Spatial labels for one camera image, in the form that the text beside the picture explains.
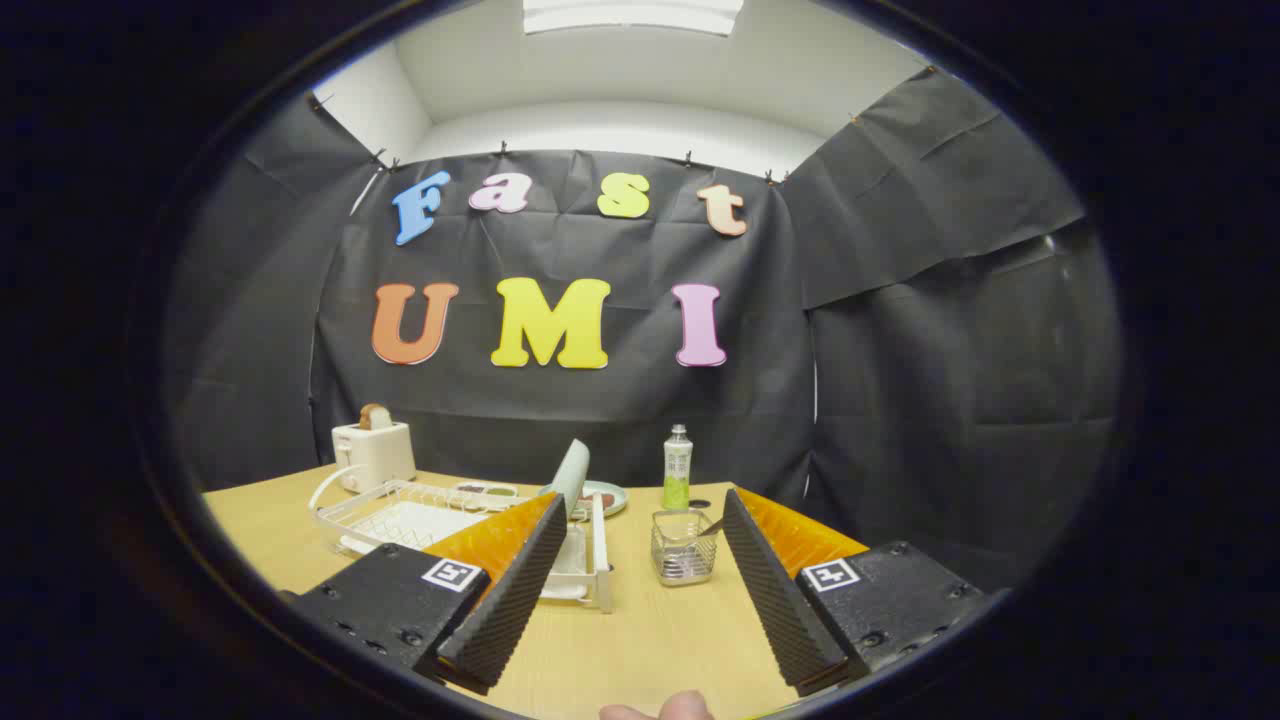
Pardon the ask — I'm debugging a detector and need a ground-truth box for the white toaster cable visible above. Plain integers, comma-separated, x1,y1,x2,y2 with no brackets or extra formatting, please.
307,462,361,514

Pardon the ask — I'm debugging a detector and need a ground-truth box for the green tea bottle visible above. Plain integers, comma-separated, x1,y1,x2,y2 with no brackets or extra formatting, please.
662,424,694,511

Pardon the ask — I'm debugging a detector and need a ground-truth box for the white drip tray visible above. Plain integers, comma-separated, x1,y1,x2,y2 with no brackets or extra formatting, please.
340,500,591,601

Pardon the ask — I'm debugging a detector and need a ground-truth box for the pale green plate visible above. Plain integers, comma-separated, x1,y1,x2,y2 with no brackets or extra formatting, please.
552,438,591,521

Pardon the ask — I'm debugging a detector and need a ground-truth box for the metal wire basket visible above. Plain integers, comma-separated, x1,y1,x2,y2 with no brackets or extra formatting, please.
651,508,719,587

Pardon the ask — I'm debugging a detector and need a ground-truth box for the pale green round dish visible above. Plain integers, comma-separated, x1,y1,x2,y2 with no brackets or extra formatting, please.
578,480,629,519

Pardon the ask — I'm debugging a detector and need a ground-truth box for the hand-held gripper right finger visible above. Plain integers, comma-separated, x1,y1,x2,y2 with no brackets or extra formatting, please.
722,487,989,698

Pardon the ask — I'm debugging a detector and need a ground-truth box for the ceiling light panel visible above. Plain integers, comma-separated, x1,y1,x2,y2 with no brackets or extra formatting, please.
523,0,744,37

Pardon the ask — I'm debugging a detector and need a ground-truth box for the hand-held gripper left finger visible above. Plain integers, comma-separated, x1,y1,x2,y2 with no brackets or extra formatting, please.
283,492,571,696

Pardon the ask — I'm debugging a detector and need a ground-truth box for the white wire dish rack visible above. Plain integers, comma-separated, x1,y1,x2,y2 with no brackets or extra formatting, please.
308,478,613,613

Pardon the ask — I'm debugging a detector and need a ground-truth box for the white toaster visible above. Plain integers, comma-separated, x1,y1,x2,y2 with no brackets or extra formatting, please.
332,420,417,493

